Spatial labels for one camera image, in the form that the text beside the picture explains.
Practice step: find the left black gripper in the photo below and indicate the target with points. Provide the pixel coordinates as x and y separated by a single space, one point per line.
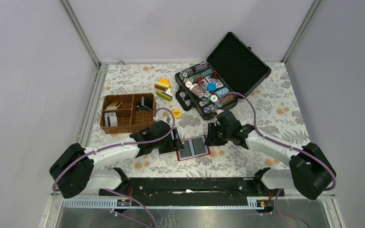
174 145

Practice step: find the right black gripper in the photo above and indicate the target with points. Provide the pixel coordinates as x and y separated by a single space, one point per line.
211 139

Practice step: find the black VIP card stack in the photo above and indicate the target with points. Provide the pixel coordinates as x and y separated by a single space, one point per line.
144 104

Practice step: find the single black card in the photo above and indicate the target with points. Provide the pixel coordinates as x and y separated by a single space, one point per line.
199 148

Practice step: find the red card holder wallet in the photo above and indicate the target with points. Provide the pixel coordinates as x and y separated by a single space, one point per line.
187 153

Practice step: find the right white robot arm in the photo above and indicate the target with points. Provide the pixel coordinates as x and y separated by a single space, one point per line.
309 171

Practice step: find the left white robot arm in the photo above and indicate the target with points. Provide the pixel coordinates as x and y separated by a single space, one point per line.
79 169

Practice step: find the white card stack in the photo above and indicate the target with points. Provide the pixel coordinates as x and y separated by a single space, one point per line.
110 119

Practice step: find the gold card stack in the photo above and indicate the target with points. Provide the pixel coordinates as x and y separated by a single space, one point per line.
113 106

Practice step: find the playing card deck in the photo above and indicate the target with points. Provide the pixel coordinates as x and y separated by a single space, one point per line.
216 81

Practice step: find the yellow big blind button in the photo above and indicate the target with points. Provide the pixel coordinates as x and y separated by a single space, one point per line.
177 113

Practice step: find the green purple toy block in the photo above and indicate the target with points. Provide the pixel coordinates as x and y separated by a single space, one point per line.
166 95

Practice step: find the brown wicker basket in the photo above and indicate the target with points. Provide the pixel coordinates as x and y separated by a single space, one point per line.
129 120

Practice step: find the floral tablecloth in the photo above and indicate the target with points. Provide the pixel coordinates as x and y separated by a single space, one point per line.
272 106

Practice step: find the orange brown toy block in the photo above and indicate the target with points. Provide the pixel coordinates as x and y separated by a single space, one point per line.
162 85

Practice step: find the blue dealer chip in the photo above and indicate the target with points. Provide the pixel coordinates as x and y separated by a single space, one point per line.
211 87

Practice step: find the black poker chip case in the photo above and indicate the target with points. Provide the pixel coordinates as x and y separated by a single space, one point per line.
235 64

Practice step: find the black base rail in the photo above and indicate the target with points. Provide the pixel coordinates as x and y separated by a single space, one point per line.
196 192

